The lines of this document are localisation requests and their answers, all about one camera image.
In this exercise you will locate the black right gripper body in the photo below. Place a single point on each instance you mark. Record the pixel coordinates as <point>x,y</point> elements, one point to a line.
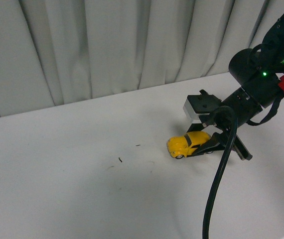
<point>233,112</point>

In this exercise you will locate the white pleated curtain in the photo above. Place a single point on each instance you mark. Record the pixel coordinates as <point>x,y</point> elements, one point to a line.
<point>56,52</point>

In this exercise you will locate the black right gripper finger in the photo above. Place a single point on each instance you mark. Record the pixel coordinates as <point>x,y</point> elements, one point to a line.
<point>215,143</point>
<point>195,127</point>

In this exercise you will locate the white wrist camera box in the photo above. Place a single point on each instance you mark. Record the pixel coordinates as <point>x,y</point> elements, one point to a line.
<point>198,105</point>

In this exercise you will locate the yellow beetle toy car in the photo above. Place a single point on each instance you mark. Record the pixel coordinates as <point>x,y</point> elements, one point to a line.
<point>185,145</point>

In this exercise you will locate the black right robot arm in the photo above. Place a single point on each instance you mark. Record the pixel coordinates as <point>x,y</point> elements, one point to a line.
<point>260,73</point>

